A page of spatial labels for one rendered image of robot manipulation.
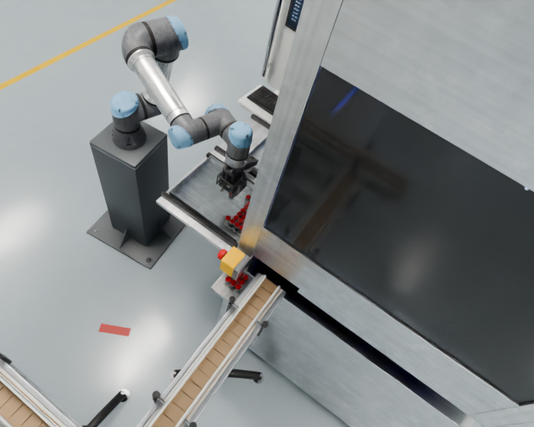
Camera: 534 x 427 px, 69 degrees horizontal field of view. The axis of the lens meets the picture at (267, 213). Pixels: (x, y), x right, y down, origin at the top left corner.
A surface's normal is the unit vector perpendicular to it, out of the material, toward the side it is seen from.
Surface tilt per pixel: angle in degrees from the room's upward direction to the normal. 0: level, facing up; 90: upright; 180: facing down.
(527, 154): 90
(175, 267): 0
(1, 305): 0
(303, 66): 90
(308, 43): 90
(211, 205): 0
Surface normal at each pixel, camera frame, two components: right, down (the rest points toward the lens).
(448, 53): -0.55, 0.64
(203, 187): 0.18, -0.53
